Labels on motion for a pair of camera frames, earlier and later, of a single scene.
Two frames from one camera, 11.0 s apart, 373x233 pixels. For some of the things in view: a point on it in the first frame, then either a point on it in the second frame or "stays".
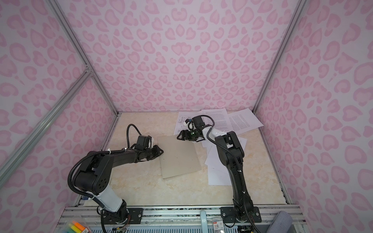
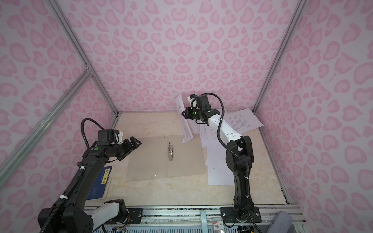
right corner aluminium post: (298, 9) stays
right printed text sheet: (244, 120) stays
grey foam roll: (282, 223) stays
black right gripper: (184, 132) → (189, 113)
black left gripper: (158, 152) → (129, 147)
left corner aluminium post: (59, 12) stays
